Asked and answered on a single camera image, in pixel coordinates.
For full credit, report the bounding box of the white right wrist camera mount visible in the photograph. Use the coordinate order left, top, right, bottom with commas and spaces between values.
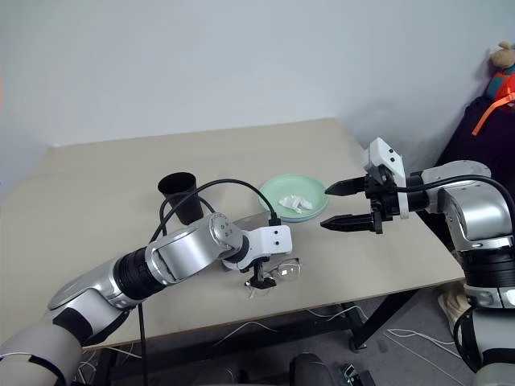
361, 137, 411, 221

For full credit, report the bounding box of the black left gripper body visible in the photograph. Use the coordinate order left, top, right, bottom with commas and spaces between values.
240, 259, 271, 283

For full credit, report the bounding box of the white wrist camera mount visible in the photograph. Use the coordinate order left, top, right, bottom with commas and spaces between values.
222, 224, 294, 271
361, 137, 411, 221

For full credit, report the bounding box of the light green plate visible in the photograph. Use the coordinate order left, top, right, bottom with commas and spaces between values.
258, 173, 329, 221

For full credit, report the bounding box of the crumpled white paper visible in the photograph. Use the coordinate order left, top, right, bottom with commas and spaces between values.
278, 194, 314, 214

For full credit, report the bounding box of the white shoe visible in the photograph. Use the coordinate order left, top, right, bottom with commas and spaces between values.
437, 282, 468, 331

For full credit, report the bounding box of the small black floor device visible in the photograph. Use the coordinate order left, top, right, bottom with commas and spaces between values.
340, 363, 376, 386

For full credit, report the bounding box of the black cup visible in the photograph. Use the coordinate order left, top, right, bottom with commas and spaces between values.
157, 171, 204, 226

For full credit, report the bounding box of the black table frame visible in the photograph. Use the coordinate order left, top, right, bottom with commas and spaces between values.
94, 288, 423, 386

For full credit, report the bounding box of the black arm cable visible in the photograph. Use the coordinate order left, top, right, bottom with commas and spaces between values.
396, 176, 515, 220
138, 179, 282, 386

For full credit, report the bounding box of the dark rounded shape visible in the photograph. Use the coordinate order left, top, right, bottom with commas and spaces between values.
288, 352, 336, 386

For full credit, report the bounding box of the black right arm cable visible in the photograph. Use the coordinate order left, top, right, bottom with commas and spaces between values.
396, 176, 515, 220

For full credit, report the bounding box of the black bag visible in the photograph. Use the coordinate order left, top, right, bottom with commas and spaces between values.
436, 95, 515, 190

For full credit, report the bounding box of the orange strap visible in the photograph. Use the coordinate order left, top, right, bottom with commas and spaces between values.
472, 88, 515, 136

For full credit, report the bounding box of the white floor cable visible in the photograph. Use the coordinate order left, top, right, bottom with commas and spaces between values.
208, 305, 369, 349
385, 327, 464, 377

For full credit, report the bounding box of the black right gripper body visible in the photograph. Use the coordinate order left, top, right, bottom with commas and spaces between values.
364, 166, 398, 235

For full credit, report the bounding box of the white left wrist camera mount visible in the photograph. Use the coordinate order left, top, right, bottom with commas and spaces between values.
222, 224, 294, 271

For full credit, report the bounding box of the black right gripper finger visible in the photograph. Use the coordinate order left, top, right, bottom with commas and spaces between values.
324, 176, 369, 198
320, 212, 377, 233

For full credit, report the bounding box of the brown plush toy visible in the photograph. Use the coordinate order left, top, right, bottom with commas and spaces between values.
484, 39, 515, 101

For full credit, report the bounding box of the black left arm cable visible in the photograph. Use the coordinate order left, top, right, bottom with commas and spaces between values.
138, 179, 282, 386

